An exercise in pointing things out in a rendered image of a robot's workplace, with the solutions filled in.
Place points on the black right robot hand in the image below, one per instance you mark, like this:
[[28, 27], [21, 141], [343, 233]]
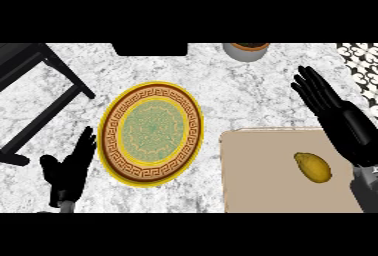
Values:
[[344, 123]]

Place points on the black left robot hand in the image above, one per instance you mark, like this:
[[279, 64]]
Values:
[[71, 170]]

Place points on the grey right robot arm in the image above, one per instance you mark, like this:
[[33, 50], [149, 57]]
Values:
[[366, 190]]

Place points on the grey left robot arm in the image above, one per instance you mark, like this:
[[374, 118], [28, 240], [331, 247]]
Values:
[[66, 206]]

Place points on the yellow lemon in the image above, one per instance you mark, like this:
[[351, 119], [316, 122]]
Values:
[[313, 167]]

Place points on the ornate gold-rimmed patterned plate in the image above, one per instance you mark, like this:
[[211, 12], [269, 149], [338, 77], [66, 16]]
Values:
[[151, 134]]

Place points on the beige tray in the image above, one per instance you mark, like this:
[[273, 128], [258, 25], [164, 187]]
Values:
[[275, 173]]

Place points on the black and white patterned mat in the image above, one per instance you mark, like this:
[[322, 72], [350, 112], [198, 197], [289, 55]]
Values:
[[363, 71]]

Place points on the grey pot with brown rim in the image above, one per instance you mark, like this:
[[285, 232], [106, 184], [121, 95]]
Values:
[[245, 51]]

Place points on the black rectangular appliance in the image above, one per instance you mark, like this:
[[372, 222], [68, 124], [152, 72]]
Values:
[[149, 49]]

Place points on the black frame stand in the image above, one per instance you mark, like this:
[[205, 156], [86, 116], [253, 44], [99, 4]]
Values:
[[34, 96]]

